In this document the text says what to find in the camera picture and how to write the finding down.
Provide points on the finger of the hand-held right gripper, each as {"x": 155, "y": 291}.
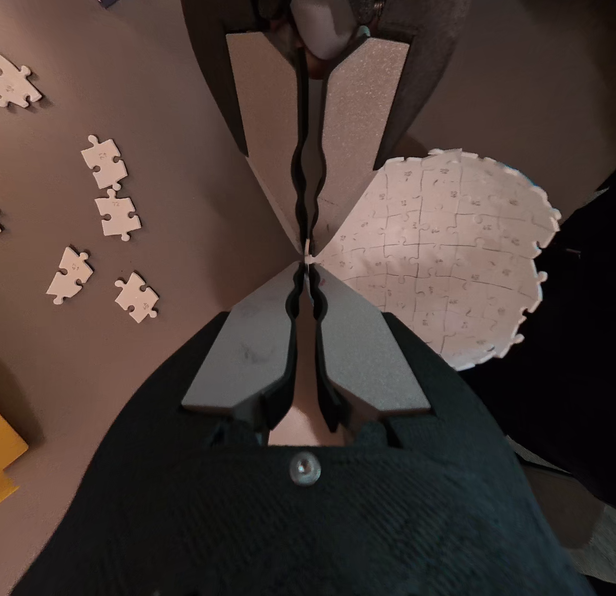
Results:
{"x": 264, "y": 114}
{"x": 361, "y": 114}

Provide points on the person's dark clothed torso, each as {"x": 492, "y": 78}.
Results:
{"x": 577, "y": 317}

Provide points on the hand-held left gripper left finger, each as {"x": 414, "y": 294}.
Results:
{"x": 240, "y": 360}

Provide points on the puzzle pieces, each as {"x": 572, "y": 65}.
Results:
{"x": 103, "y": 162}

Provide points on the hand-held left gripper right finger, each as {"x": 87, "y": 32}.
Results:
{"x": 370, "y": 365}

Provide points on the white jigsaw puzzle piece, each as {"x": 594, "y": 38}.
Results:
{"x": 308, "y": 255}

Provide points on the yellow plastic bin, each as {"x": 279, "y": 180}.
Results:
{"x": 7, "y": 451}

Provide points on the partly built puzzle ball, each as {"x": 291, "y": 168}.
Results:
{"x": 433, "y": 244}

